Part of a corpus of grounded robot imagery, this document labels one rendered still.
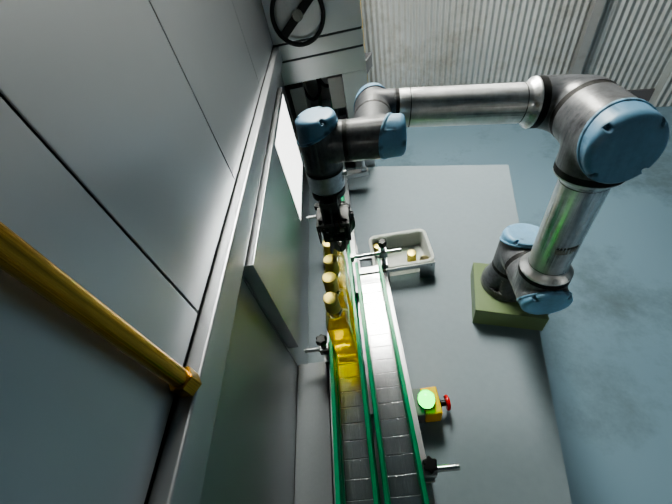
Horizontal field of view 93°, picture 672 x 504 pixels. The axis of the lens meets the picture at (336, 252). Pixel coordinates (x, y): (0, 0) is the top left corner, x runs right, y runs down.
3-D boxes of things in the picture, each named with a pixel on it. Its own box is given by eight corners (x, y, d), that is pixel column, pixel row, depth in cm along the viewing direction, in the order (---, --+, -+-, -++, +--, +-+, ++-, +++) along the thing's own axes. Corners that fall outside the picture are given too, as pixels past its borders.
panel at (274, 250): (297, 165, 147) (274, 88, 122) (303, 164, 147) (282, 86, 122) (287, 348, 85) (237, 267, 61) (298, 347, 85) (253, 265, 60)
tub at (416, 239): (369, 250, 134) (367, 236, 128) (423, 242, 132) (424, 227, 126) (375, 283, 122) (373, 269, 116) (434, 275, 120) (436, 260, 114)
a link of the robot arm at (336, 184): (306, 161, 66) (345, 155, 65) (311, 179, 70) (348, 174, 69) (304, 182, 61) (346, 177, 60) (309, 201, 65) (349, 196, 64)
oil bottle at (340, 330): (338, 345, 94) (323, 305, 79) (356, 342, 94) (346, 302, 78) (339, 364, 90) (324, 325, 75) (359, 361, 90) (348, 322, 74)
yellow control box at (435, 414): (410, 398, 93) (410, 388, 88) (436, 395, 93) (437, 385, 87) (415, 424, 88) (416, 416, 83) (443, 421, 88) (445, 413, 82)
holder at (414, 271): (357, 253, 135) (355, 241, 129) (423, 243, 133) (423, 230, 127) (361, 286, 123) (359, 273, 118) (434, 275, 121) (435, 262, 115)
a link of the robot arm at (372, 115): (401, 96, 60) (343, 103, 61) (408, 122, 52) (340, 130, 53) (401, 136, 65) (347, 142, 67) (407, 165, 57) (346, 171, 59)
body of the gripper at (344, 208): (319, 246, 72) (308, 204, 63) (320, 220, 78) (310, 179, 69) (353, 242, 72) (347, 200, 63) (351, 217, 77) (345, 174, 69)
